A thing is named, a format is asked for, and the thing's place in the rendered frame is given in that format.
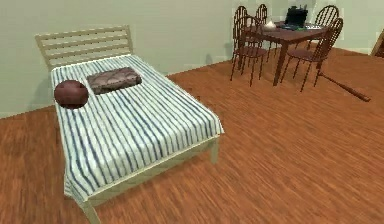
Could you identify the dark red dining table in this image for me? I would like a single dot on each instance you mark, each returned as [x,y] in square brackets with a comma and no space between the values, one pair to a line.
[286,36]

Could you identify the dark red ball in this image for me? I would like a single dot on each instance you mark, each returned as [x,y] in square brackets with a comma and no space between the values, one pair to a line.
[71,94]

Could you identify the brown grey pillow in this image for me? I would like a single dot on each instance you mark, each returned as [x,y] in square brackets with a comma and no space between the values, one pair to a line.
[113,80]

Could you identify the dark red spindle chair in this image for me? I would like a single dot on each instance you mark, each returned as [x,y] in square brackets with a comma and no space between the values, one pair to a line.
[316,50]
[262,13]
[248,43]
[328,15]

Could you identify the black laptop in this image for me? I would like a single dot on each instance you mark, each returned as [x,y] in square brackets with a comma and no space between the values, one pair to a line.
[296,17]

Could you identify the brown baseball bat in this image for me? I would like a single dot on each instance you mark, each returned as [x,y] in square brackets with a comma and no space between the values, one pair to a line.
[346,88]

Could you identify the brown wooden furniture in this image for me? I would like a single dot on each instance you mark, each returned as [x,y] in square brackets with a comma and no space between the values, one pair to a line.
[379,46]

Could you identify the striped bed with pale frame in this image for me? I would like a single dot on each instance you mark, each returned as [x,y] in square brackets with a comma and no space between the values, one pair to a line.
[133,126]

